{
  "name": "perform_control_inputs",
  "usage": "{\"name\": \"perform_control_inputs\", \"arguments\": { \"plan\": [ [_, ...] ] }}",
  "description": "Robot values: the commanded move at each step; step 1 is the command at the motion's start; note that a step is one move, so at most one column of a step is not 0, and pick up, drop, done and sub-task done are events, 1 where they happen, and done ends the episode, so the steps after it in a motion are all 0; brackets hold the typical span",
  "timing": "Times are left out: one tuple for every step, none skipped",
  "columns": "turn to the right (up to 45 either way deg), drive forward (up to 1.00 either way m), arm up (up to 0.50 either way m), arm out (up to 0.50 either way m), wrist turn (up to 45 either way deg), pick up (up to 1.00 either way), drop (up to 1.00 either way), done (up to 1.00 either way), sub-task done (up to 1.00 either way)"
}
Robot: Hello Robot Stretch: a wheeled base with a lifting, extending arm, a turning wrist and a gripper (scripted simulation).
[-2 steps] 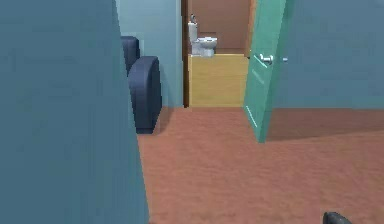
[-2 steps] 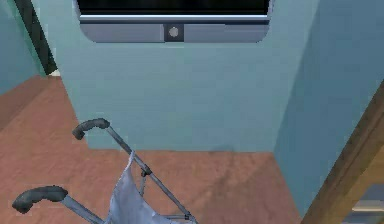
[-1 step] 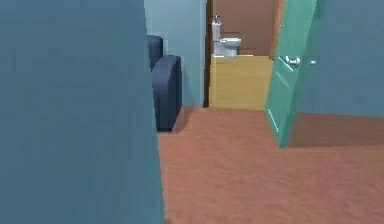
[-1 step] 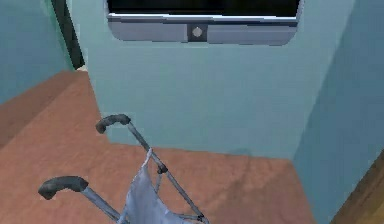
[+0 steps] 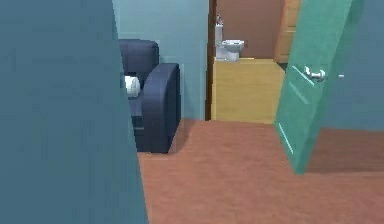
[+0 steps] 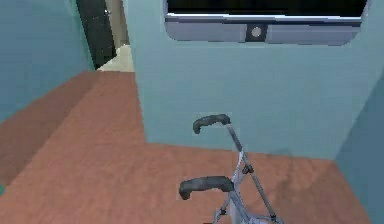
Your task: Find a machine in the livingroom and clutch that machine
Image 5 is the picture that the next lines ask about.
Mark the small bottle on toilet tank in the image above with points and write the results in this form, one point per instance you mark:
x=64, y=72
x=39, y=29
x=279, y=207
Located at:
x=219, y=20

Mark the light wooden door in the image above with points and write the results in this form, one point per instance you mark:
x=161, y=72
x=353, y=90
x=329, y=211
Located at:
x=287, y=33

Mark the white round object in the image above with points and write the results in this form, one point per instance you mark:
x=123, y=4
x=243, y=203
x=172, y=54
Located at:
x=132, y=86

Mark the white toilet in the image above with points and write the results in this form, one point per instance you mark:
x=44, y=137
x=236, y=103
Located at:
x=230, y=48

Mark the green room door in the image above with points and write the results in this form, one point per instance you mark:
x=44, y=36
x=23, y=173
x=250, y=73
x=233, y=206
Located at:
x=313, y=93

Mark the dark blue armchair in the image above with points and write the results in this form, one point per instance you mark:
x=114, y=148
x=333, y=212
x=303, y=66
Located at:
x=160, y=106

